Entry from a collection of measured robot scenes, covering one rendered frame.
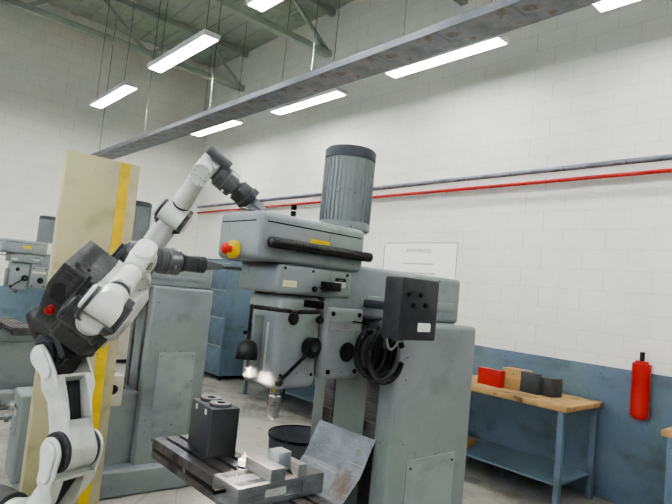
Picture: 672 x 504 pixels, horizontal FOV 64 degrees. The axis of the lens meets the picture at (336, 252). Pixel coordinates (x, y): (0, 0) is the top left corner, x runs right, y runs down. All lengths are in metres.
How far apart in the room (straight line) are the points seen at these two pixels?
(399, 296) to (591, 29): 5.11
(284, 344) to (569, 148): 4.79
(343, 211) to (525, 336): 4.30
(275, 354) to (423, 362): 0.62
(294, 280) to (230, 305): 7.40
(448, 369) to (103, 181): 2.25
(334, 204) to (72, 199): 1.81
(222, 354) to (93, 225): 6.06
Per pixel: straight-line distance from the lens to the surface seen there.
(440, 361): 2.24
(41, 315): 2.15
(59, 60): 11.40
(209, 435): 2.29
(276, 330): 1.82
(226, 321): 9.19
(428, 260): 6.88
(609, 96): 6.19
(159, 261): 1.83
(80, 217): 3.42
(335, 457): 2.23
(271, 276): 1.80
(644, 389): 5.53
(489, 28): 4.21
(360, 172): 2.06
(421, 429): 2.21
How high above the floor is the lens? 1.66
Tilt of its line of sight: 4 degrees up
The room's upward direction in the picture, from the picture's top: 6 degrees clockwise
